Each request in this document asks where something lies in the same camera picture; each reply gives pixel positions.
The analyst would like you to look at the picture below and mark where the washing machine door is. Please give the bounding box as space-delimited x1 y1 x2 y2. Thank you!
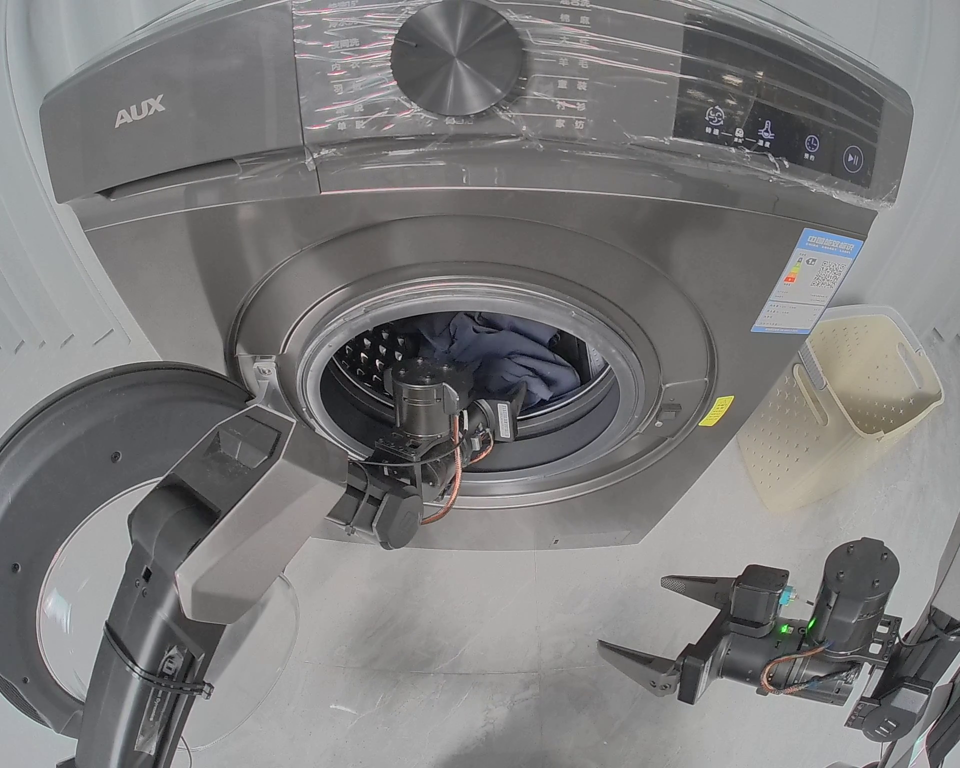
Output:
0 361 303 753

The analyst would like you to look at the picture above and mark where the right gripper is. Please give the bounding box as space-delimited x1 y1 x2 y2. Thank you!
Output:
597 573 858 706

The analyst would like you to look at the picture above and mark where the grey washing machine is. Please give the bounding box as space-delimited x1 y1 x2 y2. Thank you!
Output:
37 0 914 554

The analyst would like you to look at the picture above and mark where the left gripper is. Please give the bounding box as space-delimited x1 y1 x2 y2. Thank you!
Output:
469 382 528 452

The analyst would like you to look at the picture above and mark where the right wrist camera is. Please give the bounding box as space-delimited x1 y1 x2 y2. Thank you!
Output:
723 565 794 640

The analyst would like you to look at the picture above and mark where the heap of dark clothes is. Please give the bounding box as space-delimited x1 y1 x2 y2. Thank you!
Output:
414 310 595 418

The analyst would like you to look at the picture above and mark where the cream laundry basket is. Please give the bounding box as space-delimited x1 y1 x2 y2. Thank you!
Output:
736 303 945 514

